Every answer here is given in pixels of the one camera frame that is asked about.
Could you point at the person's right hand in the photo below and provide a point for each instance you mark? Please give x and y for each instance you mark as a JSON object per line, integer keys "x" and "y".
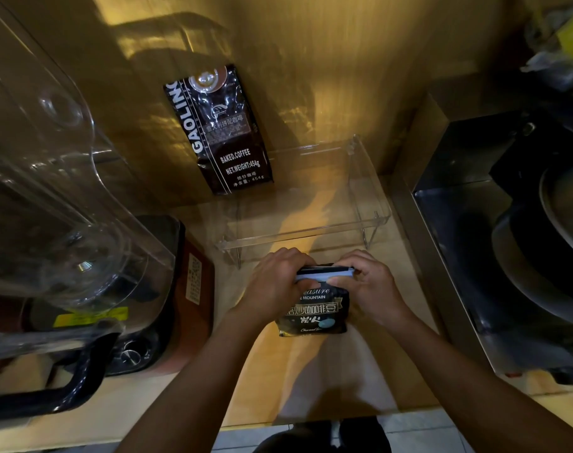
{"x": 374, "y": 292}

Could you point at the person's left hand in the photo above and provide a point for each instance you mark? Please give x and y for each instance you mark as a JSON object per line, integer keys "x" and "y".
{"x": 272, "y": 290}

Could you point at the person's left thumb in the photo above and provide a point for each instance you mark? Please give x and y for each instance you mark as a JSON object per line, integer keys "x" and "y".
{"x": 304, "y": 288}

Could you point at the person's right thumb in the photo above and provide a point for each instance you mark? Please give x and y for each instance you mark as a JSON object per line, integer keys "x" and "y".
{"x": 341, "y": 281}

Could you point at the white bag sealing clip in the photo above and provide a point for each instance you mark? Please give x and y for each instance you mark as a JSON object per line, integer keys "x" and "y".
{"x": 315, "y": 275}

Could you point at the small black coffee bag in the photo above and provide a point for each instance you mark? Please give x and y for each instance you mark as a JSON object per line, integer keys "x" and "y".
{"x": 315, "y": 311}

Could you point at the person's left forearm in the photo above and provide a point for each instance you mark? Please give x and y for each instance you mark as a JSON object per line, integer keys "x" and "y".
{"x": 206, "y": 386}

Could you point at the person's right forearm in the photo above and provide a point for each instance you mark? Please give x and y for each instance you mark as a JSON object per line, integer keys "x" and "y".
{"x": 470, "y": 391}

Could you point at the clear acrylic shelf riser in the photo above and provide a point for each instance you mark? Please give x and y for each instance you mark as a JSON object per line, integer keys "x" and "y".
{"x": 310, "y": 207}

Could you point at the brown blender base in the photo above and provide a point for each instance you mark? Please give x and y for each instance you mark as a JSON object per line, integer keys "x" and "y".
{"x": 182, "y": 297}

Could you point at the stainless steel sink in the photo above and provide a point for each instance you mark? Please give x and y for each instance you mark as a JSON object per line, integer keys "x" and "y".
{"x": 456, "y": 221}

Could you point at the person's dark trousers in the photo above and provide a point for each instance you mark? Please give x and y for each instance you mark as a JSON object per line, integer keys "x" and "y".
{"x": 324, "y": 438}

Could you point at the large black coffee bag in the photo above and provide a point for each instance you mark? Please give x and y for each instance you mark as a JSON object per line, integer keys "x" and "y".
{"x": 223, "y": 132}

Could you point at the black cooking pan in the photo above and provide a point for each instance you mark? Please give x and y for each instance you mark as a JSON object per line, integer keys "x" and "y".
{"x": 527, "y": 259}

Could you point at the round metal lid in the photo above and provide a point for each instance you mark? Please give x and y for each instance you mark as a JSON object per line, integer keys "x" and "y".
{"x": 569, "y": 207}

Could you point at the clear plastic bag yellow contents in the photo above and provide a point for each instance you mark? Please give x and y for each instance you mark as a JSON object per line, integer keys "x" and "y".
{"x": 560, "y": 47}

